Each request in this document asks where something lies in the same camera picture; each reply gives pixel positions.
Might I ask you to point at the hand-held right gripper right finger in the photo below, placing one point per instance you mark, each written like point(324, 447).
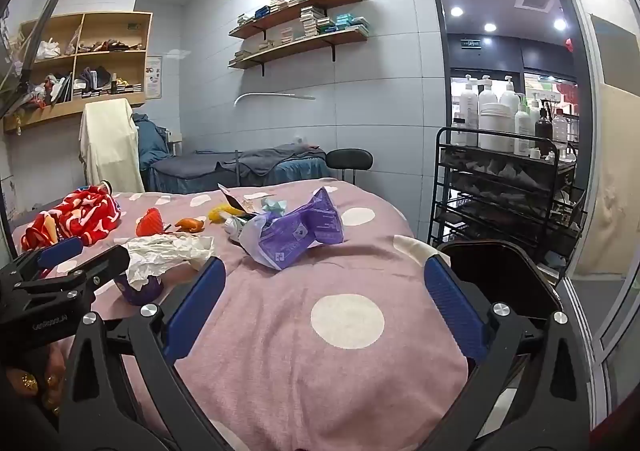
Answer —
point(450, 301)

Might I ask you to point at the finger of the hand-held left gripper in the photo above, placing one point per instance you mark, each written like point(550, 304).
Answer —
point(102, 263)
point(60, 252)

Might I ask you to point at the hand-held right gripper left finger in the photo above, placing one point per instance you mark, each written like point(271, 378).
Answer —
point(200, 301)

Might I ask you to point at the purple paper cup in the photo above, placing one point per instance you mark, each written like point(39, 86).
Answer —
point(142, 290)

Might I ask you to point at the black trash bin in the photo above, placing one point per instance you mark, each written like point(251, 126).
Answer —
point(495, 271)

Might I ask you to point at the orange peel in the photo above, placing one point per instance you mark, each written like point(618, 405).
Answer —
point(190, 224)

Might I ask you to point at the person's left hand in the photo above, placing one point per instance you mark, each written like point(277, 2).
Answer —
point(30, 383)

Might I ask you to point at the red patterned cloth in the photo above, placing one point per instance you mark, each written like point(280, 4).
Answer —
point(75, 221)

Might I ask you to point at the crumpled white tissue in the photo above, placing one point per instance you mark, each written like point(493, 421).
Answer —
point(165, 253)

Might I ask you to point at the pink polka dot blanket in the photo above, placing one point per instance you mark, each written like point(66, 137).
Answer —
point(300, 306)

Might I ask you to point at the dark snack packet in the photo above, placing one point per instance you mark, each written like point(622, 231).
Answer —
point(232, 198)

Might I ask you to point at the cream towel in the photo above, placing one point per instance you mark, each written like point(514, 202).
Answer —
point(110, 146)

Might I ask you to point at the purple plastic bag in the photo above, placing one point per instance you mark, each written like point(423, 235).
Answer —
point(295, 231)

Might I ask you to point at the blue massage bed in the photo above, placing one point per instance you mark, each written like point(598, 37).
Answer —
point(235, 166)

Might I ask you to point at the black stool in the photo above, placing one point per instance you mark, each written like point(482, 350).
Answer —
point(350, 160)

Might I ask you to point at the glass sliding door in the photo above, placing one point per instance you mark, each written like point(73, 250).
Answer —
point(595, 181)

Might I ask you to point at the group of white pump bottles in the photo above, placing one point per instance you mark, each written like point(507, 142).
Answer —
point(505, 116)

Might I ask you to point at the black phone stand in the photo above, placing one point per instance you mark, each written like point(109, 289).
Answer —
point(35, 31)

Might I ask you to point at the wooden wall cabinet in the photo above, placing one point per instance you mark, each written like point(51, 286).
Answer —
point(85, 96)

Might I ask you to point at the wall poster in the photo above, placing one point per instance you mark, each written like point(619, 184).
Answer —
point(154, 76)

